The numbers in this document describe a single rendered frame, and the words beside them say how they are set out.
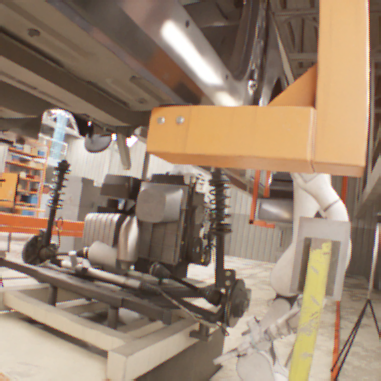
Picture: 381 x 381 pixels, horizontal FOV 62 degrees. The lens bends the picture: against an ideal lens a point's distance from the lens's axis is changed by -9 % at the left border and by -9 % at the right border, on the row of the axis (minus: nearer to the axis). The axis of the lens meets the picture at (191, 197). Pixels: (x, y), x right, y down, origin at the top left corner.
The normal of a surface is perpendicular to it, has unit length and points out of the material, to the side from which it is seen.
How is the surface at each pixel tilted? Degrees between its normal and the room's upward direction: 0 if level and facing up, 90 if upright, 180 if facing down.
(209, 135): 90
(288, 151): 90
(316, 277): 90
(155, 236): 90
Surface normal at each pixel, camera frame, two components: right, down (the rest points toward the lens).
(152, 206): -0.41, -0.13
